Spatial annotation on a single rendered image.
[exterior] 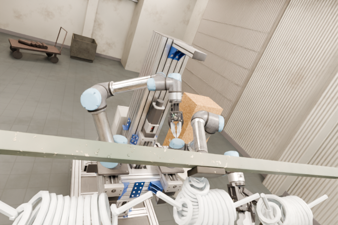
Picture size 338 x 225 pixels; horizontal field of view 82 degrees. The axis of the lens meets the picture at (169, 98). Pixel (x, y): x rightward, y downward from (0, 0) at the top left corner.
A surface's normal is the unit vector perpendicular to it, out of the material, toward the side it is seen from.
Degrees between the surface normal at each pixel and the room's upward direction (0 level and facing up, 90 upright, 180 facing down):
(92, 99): 83
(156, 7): 90
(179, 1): 90
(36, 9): 90
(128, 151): 34
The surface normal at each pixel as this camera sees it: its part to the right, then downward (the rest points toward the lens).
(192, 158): 0.43, -0.50
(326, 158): -0.87, -0.15
